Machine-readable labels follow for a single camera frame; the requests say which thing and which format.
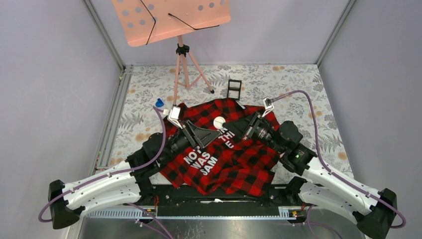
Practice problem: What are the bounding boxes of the red black plaid shirt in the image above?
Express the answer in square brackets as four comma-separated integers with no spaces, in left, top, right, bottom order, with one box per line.
[160,98,279,196]

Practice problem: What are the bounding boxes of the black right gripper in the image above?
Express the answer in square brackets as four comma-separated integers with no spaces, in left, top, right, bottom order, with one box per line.
[222,110,285,154]

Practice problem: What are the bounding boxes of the purple cable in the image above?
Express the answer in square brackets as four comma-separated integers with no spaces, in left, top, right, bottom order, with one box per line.
[38,106,167,223]
[267,90,407,229]

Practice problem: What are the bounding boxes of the small round brooch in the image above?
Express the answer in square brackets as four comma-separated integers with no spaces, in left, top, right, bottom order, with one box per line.
[213,116,226,129]

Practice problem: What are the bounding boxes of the black brooch holder frame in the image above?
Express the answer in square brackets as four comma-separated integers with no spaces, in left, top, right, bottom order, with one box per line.
[226,79,242,100]

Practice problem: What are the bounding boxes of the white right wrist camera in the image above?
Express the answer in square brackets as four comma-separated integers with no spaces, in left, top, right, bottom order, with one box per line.
[262,98,274,117]

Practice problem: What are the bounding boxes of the pink music stand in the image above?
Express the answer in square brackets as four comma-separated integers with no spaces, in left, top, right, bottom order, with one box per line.
[112,0,231,106]

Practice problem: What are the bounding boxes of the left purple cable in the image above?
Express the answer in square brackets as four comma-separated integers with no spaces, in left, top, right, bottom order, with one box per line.
[38,106,167,223]

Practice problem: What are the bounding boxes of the small blue plastic object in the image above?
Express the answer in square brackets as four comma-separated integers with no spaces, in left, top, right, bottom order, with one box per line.
[155,98,164,108]

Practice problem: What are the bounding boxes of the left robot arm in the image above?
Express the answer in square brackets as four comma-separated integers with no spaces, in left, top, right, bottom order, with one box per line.
[47,120,223,230]

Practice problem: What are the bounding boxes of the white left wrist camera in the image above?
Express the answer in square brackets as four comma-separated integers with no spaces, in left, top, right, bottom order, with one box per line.
[163,106,183,128]

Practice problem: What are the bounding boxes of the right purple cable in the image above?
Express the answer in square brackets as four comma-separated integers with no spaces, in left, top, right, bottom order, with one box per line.
[267,90,407,229]

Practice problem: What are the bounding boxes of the floral patterned table mat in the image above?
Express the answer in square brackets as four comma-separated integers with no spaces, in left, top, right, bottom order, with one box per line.
[99,65,353,177]

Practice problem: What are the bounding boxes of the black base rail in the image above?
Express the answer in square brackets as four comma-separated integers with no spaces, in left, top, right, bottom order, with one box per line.
[137,184,303,218]

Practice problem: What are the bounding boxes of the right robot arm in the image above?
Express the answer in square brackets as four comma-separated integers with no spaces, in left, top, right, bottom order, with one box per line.
[223,113,397,239]

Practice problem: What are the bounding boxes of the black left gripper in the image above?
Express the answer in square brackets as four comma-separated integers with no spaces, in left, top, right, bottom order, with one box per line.
[160,120,221,165]

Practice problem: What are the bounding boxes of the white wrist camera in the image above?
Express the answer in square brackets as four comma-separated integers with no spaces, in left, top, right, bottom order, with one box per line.
[262,98,274,117]
[163,106,183,128]

